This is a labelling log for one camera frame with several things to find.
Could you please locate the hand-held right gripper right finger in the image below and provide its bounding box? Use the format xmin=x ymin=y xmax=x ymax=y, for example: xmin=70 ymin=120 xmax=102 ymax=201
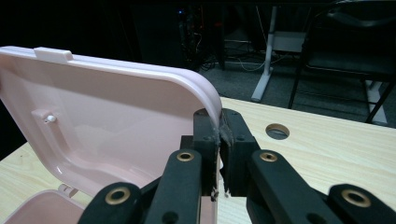
xmin=219 ymin=107 xmax=262 ymax=198

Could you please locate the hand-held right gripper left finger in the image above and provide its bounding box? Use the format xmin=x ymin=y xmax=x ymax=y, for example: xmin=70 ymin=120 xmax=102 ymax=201
xmin=180 ymin=108 xmax=219 ymax=197

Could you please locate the pink storage box white handle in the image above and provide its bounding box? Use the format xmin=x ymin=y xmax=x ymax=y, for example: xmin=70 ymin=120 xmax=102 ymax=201
xmin=0 ymin=45 xmax=224 ymax=224

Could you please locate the black chair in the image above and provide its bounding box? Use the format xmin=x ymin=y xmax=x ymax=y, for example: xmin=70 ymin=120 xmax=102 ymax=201
xmin=287 ymin=2 xmax=396 ymax=124

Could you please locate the tangle of background cables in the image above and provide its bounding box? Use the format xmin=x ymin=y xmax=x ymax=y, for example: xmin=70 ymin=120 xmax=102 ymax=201
xmin=177 ymin=5 xmax=283 ymax=73

